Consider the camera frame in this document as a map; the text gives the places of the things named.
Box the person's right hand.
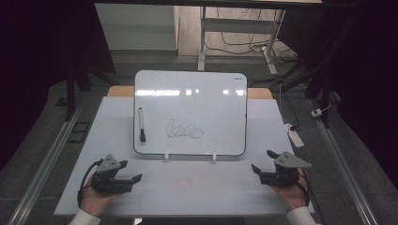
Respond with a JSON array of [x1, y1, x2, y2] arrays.
[[269, 168, 310, 211]]

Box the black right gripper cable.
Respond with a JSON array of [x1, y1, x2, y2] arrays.
[[298, 170, 327, 225]]

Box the white desk frame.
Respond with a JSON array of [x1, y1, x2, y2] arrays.
[[197, 6, 286, 76]]

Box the white power strip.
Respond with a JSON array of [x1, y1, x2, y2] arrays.
[[283, 123, 305, 149]]

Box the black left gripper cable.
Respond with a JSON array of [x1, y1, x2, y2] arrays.
[[77, 157, 104, 208]]

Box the white cabinet panel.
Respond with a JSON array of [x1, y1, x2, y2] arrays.
[[95, 3, 179, 52]]

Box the white whiteboard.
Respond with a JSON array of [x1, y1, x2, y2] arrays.
[[133, 69, 248, 157]]

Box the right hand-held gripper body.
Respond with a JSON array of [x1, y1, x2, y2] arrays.
[[259, 151, 313, 188]]

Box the person's left hand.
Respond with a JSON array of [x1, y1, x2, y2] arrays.
[[79, 175, 124, 218]]

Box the black plug with cable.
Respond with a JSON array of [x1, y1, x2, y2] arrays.
[[281, 93, 300, 132]]

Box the wooden table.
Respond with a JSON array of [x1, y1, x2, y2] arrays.
[[106, 85, 274, 100]]

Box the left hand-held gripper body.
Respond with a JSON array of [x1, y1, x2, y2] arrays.
[[90, 154, 134, 194]]

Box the tangle of black floor cables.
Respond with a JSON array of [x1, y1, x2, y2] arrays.
[[205, 7, 299, 65]]

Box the white table mat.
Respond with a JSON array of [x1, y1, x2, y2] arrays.
[[54, 96, 315, 218]]

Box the black metal stand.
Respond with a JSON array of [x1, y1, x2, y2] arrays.
[[54, 62, 117, 122]]

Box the black floor plate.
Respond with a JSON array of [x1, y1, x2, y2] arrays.
[[67, 121, 92, 144]]

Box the aluminium rail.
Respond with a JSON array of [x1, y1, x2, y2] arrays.
[[7, 102, 84, 225], [307, 98, 379, 225]]

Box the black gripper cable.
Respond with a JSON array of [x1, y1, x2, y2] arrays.
[[77, 157, 104, 208], [298, 170, 327, 225]]

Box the black and white marker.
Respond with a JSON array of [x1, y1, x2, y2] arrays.
[[138, 107, 146, 143]]

